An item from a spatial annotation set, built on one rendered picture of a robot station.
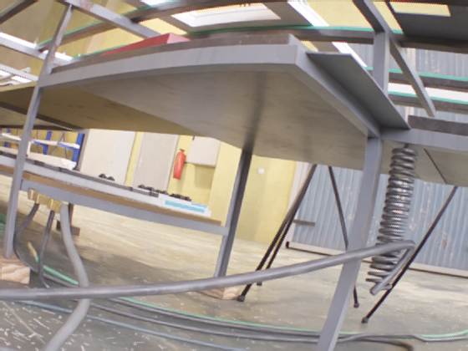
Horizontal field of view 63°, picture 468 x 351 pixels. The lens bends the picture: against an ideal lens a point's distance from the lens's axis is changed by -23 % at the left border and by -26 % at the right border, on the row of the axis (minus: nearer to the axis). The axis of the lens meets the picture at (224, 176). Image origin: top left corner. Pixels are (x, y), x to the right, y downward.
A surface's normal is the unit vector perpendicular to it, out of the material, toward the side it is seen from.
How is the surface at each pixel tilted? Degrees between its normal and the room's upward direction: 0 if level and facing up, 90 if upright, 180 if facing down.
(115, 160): 90
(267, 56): 90
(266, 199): 90
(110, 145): 90
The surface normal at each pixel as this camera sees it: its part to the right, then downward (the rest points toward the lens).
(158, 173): -0.60, -0.19
